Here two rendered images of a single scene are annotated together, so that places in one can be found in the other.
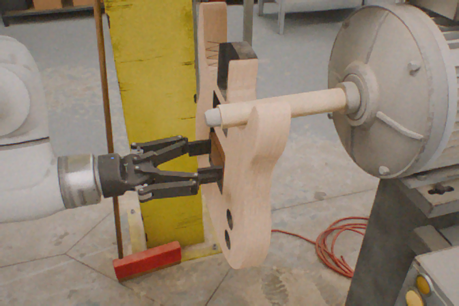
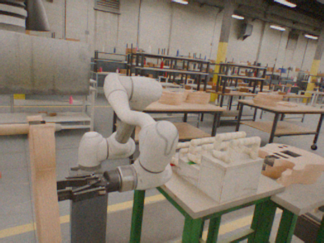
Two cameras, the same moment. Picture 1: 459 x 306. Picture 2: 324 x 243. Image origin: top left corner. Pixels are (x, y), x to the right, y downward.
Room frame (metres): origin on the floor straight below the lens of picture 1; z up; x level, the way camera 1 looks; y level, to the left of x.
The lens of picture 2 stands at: (1.30, 0.14, 1.50)
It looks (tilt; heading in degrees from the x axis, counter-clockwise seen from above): 14 degrees down; 164
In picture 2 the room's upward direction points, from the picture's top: 6 degrees clockwise
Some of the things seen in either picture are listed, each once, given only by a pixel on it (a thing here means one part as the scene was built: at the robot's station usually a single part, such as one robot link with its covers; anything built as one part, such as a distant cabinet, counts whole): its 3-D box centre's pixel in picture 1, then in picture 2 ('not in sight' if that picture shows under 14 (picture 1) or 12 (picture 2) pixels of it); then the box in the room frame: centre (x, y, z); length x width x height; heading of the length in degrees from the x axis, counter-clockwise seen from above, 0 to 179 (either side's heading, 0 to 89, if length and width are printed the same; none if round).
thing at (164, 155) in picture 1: (161, 156); (85, 190); (0.60, 0.12, 1.09); 0.11 x 0.01 x 0.04; 127
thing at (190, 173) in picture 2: not in sight; (206, 168); (0.23, 0.73, 0.98); 0.27 x 0.16 x 0.09; 110
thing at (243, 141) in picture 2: not in sight; (245, 141); (0.42, 0.80, 1.20); 0.20 x 0.03 x 0.03; 109
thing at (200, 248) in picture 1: (172, 227); not in sight; (1.44, 0.29, 0.02); 0.40 x 0.40 x 0.02; 16
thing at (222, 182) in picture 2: not in sight; (230, 173); (0.37, 0.78, 1.02); 0.27 x 0.15 x 0.17; 110
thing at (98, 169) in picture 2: not in sight; (87, 166); (-0.34, 0.10, 0.73); 0.22 x 0.18 x 0.06; 99
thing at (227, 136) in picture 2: not in sight; (231, 135); (0.34, 0.77, 1.20); 0.20 x 0.03 x 0.03; 109
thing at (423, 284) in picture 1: (422, 285); not in sight; (0.31, -0.24, 1.10); 0.03 x 0.01 x 0.03; 16
